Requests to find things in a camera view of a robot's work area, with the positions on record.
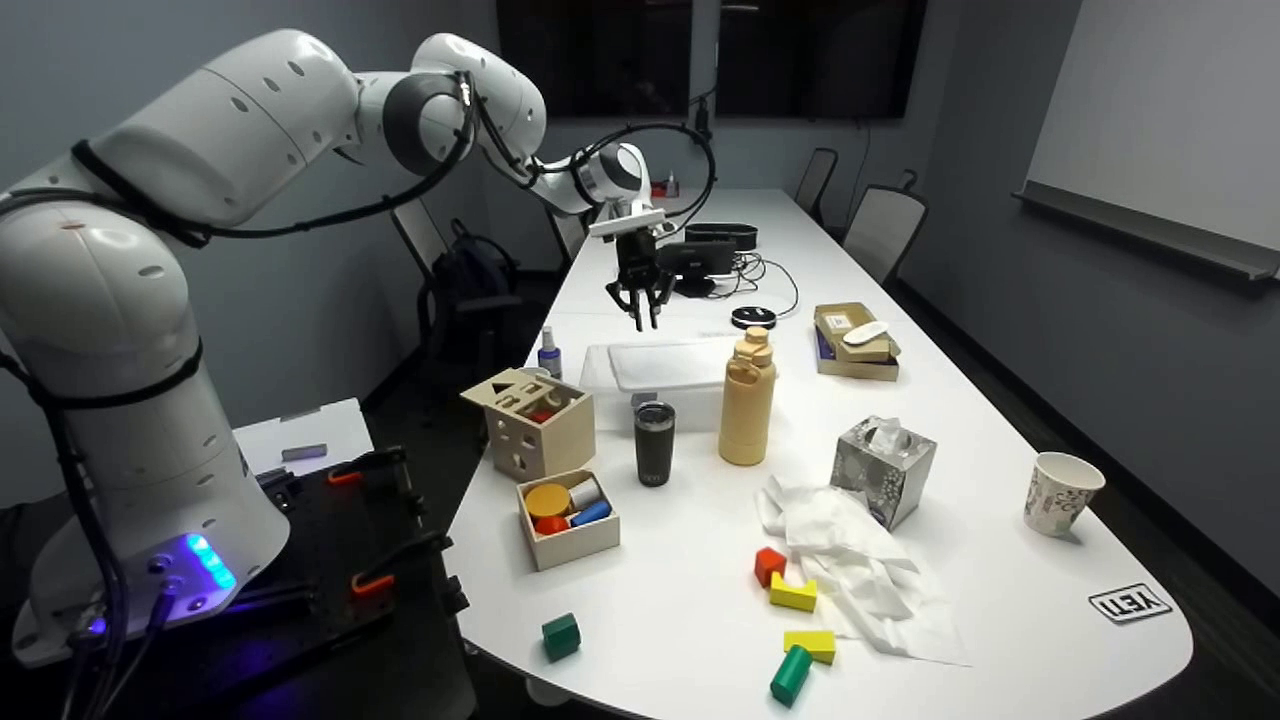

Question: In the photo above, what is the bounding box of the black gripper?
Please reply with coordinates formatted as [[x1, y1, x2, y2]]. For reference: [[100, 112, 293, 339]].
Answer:
[[608, 229, 668, 337]]

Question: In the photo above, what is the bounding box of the grey conference chair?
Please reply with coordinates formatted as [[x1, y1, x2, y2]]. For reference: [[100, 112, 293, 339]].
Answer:
[[842, 179, 934, 288], [788, 146, 845, 220], [547, 209, 594, 267]]

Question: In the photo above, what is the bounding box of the black rectangular device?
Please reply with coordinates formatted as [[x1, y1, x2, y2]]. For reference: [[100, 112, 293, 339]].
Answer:
[[679, 220, 762, 255]]

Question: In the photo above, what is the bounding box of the black round puck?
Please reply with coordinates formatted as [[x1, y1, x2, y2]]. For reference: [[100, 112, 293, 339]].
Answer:
[[730, 302, 779, 337]]

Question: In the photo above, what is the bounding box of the black tumbler cup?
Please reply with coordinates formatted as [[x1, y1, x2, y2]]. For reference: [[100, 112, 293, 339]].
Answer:
[[628, 400, 679, 492]]

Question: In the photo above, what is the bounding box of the tan water bottle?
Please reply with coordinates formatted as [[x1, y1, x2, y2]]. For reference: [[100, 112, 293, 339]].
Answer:
[[715, 324, 779, 472]]

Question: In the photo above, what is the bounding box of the wooden shape sorter box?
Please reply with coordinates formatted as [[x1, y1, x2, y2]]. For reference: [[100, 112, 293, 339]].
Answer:
[[455, 363, 602, 485]]

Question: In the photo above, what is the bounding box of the black backpack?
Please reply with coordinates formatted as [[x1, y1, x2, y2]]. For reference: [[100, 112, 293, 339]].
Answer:
[[427, 220, 527, 327]]

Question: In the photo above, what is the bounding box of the cardboard tray box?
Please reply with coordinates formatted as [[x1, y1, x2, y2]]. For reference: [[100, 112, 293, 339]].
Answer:
[[813, 302, 904, 386]]

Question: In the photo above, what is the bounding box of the orange round block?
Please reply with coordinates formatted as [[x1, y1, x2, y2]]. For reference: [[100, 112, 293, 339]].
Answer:
[[519, 479, 578, 538]]

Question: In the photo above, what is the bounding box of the white item in cardboard tray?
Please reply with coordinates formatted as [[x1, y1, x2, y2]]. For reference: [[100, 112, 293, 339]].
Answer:
[[835, 317, 898, 357]]

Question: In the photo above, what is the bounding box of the grey chair with backpack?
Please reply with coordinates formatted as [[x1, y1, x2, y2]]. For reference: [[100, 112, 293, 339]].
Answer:
[[389, 195, 527, 370]]

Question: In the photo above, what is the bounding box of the small wooden block tray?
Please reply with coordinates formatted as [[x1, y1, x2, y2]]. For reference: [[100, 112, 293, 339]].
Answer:
[[512, 466, 624, 578]]

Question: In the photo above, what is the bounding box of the marble pattern tissue box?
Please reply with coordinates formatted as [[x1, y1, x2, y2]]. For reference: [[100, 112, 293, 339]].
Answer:
[[828, 414, 942, 531]]

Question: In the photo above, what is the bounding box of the red wooden block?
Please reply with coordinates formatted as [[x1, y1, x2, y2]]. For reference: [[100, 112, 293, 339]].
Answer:
[[753, 543, 794, 594]]

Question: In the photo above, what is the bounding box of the yellow wooden block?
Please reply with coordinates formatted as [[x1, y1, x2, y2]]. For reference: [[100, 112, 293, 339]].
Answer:
[[779, 624, 842, 670], [763, 571, 824, 615]]

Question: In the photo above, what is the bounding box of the white crumpled cloth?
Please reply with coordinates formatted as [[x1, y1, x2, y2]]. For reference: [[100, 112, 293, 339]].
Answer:
[[758, 476, 956, 665]]

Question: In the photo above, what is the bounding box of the small green wooden block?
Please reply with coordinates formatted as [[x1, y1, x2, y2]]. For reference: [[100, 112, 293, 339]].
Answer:
[[541, 610, 586, 665]]

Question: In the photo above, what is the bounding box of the white paper sheet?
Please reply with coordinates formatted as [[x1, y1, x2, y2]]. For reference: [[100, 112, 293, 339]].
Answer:
[[227, 393, 380, 479]]

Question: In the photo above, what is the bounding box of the black robot cart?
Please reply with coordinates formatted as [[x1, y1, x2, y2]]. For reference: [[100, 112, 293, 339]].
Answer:
[[0, 443, 481, 720]]

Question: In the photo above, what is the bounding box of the long green wooden block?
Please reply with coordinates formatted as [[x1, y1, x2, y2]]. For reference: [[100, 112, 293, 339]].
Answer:
[[767, 643, 815, 714]]

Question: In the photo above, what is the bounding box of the white paper cup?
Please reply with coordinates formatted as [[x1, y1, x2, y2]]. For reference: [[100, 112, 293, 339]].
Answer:
[[1020, 449, 1107, 539]]

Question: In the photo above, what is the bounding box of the black white marker sticker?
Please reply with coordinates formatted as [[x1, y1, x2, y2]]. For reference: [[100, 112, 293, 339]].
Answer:
[[1086, 582, 1181, 630]]

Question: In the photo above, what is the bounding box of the black cables and device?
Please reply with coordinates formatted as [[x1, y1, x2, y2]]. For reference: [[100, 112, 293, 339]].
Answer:
[[662, 235, 744, 302]]

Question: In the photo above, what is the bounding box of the black table cable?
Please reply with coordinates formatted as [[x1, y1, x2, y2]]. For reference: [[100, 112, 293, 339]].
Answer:
[[730, 249, 804, 324]]

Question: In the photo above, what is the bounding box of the black wall monitor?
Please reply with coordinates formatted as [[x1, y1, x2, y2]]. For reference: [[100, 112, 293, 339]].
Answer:
[[491, 0, 698, 124], [715, 0, 934, 124]]

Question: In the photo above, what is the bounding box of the white wall whiteboard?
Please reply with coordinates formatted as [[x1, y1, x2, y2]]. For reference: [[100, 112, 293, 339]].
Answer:
[[1015, 0, 1280, 288]]

